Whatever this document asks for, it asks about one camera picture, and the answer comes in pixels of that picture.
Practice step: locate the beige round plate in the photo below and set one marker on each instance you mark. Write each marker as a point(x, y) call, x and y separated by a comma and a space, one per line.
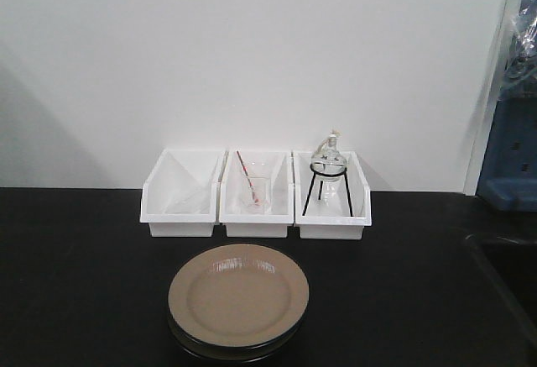
point(238, 295)
point(220, 353)

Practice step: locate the middle white plastic bin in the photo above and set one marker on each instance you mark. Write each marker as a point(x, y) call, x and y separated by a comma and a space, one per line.
point(277, 165)

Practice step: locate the white plastic bin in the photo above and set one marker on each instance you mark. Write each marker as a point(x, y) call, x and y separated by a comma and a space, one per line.
point(180, 197)
point(327, 215)
point(277, 165)

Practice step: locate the clear glass beaker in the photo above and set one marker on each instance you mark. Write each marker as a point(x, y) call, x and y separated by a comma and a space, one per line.
point(262, 184)

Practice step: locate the right white plastic bin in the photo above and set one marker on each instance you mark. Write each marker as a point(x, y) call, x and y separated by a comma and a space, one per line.
point(327, 215)

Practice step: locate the left white plastic bin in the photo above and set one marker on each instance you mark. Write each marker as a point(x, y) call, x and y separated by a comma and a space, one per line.
point(180, 197)

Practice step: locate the blue pegboard drying rack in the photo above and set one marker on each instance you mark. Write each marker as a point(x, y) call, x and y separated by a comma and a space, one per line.
point(508, 177)

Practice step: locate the black lab sink basin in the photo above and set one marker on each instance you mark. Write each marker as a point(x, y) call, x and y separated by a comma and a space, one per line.
point(509, 262)

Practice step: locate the plastic bag of pegs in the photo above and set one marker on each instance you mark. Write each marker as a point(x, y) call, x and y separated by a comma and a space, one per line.
point(519, 75)

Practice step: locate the black wire tripod stand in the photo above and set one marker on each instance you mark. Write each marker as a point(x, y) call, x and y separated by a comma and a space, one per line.
point(311, 188)

